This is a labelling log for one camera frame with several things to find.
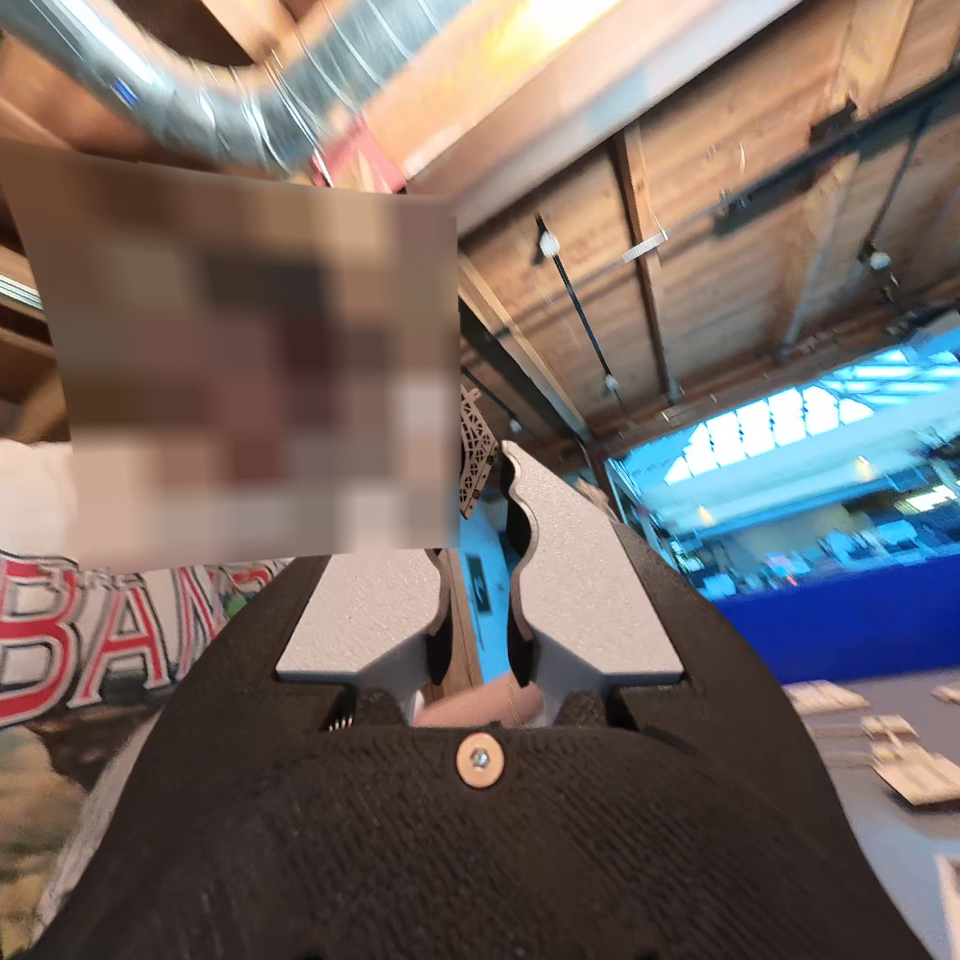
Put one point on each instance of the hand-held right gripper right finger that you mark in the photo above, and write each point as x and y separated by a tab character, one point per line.
592	600

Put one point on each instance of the ceiling track spotlight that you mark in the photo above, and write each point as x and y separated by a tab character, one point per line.
550	244
879	260
612	384

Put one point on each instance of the wooden post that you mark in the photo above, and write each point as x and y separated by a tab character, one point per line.
461	622

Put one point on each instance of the grey desk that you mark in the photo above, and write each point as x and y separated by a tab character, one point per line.
885	847

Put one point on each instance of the wooden lattice arch puzzle piece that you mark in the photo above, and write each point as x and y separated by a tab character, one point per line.
476	457

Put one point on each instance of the person's left forearm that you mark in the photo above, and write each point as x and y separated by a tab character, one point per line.
480	701

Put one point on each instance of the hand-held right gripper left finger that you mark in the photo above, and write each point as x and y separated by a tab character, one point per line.
360	615

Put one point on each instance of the silver ventilation duct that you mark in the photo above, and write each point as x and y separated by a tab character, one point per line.
225	97

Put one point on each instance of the blue draped table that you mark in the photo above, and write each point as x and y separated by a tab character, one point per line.
840	630

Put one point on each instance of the pale wooden puzzle sheet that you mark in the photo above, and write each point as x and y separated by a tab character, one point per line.
922	776
891	726
825	697
949	694

